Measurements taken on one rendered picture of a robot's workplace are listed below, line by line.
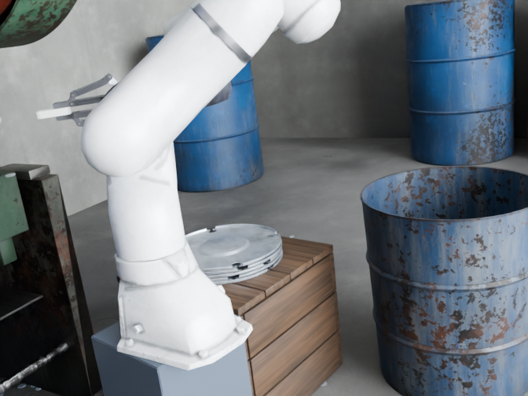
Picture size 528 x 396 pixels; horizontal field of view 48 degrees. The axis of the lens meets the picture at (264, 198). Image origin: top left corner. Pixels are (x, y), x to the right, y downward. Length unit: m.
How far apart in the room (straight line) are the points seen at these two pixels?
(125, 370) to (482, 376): 0.82
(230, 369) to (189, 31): 0.55
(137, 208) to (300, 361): 0.73
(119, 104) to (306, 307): 0.81
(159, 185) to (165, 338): 0.23
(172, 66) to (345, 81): 3.54
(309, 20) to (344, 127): 3.50
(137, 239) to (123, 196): 0.07
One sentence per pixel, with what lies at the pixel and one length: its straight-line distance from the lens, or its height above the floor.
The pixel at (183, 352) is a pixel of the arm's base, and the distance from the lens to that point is 0.92.
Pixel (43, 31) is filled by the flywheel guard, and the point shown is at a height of 0.95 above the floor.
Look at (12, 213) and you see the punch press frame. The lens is 1.51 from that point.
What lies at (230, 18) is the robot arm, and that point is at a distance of 0.85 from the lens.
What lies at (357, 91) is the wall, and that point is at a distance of 4.32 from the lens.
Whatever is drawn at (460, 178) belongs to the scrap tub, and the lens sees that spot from 1.69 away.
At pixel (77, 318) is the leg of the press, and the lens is 1.60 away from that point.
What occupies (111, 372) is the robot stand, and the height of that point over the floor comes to 0.40.
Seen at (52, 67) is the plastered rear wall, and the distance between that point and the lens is 3.39.
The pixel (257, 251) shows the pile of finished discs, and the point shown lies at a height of 0.39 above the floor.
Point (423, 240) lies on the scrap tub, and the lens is 1.31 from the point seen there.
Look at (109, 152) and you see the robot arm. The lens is 0.81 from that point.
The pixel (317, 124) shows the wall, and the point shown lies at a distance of 4.50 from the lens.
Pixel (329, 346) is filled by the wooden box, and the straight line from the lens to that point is 1.61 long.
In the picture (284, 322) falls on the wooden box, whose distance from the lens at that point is 1.41.
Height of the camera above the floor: 0.92
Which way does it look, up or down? 17 degrees down
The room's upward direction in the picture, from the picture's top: 7 degrees counter-clockwise
